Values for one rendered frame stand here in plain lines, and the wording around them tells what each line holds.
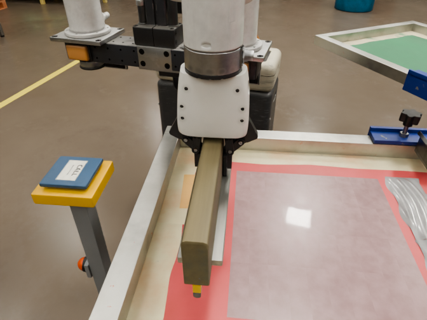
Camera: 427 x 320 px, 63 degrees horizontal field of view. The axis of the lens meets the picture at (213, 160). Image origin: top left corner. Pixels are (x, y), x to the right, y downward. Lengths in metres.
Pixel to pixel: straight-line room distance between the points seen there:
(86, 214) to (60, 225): 1.29
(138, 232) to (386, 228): 0.44
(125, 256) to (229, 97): 0.29
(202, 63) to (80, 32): 0.68
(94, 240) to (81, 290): 0.92
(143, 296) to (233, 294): 0.13
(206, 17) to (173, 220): 0.38
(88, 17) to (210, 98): 0.66
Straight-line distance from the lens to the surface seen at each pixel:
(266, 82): 1.50
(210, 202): 0.41
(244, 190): 0.71
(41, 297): 1.86
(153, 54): 0.99
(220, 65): 0.43
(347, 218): 0.70
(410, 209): 0.76
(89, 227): 0.88
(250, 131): 0.51
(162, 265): 0.59
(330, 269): 0.61
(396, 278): 0.64
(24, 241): 2.13
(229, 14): 0.42
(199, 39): 0.43
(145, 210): 0.63
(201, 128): 0.49
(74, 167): 0.81
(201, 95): 0.46
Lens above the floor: 1.42
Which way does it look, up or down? 36 degrees down
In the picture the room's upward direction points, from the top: straight up
